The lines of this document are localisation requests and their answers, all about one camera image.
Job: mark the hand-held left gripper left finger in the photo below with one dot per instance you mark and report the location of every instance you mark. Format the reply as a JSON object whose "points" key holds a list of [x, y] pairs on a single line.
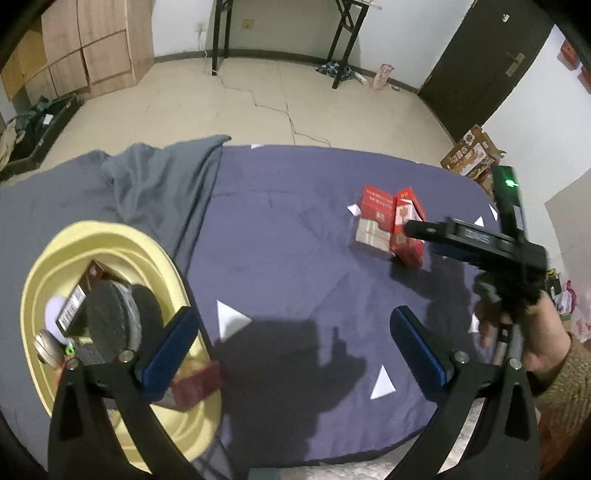
{"points": [[171, 350]]}

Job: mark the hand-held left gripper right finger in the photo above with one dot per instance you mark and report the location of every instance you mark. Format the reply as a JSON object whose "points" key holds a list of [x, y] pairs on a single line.
{"points": [[415, 350]]}

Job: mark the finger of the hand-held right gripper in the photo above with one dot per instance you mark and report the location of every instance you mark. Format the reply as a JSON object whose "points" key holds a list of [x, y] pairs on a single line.
{"points": [[457, 254], [461, 233]]}

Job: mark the shiny red cigarette box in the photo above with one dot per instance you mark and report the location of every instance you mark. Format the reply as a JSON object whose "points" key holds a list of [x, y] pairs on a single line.
{"points": [[198, 383]]}

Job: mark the red and white cigarette box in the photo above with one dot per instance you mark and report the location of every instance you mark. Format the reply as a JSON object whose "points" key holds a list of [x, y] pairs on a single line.
{"points": [[408, 230]]}

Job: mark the silver and red cigarette box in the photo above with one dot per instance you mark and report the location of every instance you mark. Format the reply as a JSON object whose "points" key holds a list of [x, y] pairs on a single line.
{"points": [[374, 221]]}

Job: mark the yellow plastic basin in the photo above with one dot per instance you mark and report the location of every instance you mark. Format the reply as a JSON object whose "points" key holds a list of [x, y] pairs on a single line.
{"points": [[138, 258]]}

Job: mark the small green toy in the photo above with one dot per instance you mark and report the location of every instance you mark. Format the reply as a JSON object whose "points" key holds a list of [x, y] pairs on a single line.
{"points": [[69, 350]]}

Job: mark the dark brown box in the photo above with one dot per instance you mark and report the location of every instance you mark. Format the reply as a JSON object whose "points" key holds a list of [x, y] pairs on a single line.
{"points": [[76, 302]]}

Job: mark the lavender round ball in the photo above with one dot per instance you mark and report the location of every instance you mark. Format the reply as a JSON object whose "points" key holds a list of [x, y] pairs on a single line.
{"points": [[53, 314]]}

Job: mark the small round tin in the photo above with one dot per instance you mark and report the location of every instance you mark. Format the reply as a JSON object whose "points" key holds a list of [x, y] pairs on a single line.
{"points": [[46, 353]]}

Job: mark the person's right forearm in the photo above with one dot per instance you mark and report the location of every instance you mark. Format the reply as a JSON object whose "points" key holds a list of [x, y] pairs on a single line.
{"points": [[565, 401]]}

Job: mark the person's right hand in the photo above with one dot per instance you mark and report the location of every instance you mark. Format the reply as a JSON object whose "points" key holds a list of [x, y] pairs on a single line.
{"points": [[545, 332]]}

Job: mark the pile of colourful packets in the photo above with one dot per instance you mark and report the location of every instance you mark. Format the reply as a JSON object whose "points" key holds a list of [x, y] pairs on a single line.
{"points": [[570, 307]]}

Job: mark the grey board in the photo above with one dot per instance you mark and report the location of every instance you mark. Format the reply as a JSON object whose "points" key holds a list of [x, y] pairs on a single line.
{"points": [[570, 217]]}

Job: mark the printed cardboard box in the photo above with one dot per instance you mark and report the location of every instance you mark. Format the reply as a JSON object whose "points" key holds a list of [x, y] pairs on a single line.
{"points": [[471, 154]]}

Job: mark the purple bedsheet with white triangles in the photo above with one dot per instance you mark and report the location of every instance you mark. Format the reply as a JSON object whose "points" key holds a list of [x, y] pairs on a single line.
{"points": [[286, 230]]}

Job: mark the dark door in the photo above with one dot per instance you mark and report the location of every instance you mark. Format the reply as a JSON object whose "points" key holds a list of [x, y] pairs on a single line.
{"points": [[480, 60]]}

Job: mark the pink package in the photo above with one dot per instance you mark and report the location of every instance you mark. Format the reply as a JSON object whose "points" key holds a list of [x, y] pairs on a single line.
{"points": [[382, 77]]}

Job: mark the grey blanket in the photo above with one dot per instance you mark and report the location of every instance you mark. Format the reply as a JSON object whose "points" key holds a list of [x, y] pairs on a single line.
{"points": [[69, 194]]}

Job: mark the checked cloth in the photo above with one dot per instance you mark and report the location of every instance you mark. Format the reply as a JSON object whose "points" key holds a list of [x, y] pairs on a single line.
{"points": [[339, 70]]}

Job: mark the stacked red cartons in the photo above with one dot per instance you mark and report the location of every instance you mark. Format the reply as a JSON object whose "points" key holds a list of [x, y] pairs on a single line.
{"points": [[575, 60]]}

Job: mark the black-legged folding table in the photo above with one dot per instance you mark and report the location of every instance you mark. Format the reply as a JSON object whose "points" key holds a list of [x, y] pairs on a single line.
{"points": [[344, 41]]}

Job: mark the open black suitcase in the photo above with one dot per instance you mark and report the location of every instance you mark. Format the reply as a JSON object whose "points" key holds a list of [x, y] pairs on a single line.
{"points": [[41, 129]]}

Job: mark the clothes pile in suitcase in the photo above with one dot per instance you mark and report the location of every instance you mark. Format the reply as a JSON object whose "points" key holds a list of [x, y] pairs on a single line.
{"points": [[23, 124]]}

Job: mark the wooden wardrobe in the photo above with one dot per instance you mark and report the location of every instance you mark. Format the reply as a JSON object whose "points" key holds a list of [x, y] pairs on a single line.
{"points": [[92, 41]]}

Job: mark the wall socket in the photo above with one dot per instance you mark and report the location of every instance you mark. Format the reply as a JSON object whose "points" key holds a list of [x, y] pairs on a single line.
{"points": [[249, 25]]}

